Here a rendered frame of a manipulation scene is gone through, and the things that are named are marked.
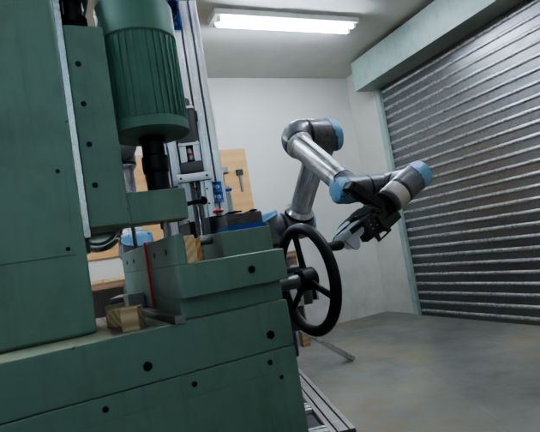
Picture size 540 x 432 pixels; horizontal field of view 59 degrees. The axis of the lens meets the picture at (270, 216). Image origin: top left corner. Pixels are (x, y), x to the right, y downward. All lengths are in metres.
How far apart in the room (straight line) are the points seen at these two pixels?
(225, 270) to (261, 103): 4.33
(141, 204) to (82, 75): 0.29
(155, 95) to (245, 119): 3.96
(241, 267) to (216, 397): 0.24
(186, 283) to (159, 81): 0.46
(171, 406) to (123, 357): 0.12
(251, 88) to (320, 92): 0.83
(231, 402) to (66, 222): 0.45
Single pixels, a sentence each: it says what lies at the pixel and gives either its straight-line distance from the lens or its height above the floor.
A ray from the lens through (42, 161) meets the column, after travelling 0.97.
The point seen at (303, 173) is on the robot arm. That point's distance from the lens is 1.77.
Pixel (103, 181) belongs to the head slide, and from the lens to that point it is 1.01.
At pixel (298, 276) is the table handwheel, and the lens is 1.20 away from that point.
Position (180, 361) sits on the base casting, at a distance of 0.88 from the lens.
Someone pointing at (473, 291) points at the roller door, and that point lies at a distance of 4.52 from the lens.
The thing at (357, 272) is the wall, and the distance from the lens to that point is 5.32.
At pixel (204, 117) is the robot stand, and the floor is 1.50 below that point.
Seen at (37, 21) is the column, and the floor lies 1.40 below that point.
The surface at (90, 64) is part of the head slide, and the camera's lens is 1.09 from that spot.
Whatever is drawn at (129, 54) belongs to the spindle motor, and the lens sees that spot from 1.11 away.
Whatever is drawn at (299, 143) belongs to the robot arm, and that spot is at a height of 1.22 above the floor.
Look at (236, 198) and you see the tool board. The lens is 4.74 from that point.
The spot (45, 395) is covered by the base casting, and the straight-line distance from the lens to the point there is 0.85.
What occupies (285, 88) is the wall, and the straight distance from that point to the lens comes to 5.32.
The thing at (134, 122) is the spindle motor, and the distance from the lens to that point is 1.06.
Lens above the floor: 0.90
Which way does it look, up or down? 4 degrees up
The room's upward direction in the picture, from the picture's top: 9 degrees counter-clockwise
